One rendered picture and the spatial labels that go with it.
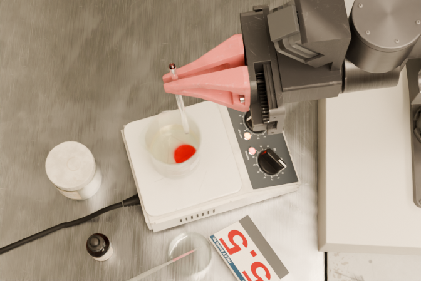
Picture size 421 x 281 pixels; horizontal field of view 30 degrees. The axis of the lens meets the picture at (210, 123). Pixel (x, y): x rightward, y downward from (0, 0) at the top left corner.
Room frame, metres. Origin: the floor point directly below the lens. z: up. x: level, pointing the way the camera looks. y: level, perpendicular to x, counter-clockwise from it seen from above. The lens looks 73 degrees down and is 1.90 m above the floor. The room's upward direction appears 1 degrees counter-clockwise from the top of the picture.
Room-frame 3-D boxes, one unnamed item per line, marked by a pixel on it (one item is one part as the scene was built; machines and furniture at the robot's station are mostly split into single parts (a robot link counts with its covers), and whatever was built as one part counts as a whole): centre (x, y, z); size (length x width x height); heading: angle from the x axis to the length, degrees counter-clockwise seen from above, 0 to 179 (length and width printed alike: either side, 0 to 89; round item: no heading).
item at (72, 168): (0.23, 0.17, 0.94); 0.06 x 0.06 x 0.08
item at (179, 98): (0.24, 0.03, 1.19); 0.01 x 0.01 x 0.20
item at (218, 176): (0.24, 0.03, 0.98); 0.12 x 0.12 x 0.01; 16
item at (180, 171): (0.24, 0.04, 1.03); 0.07 x 0.06 x 0.08; 94
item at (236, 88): (0.25, 0.00, 1.24); 0.09 x 0.07 x 0.07; 97
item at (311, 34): (0.25, -0.07, 1.30); 0.07 x 0.06 x 0.11; 7
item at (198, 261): (0.13, 0.03, 0.91); 0.06 x 0.06 x 0.02
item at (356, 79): (0.26, -0.14, 1.25); 0.07 x 0.06 x 0.07; 96
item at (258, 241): (0.13, -0.05, 0.92); 0.09 x 0.06 x 0.04; 34
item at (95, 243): (0.14, 0.14, 0.93); 0.03 x 0.03 x 0.07
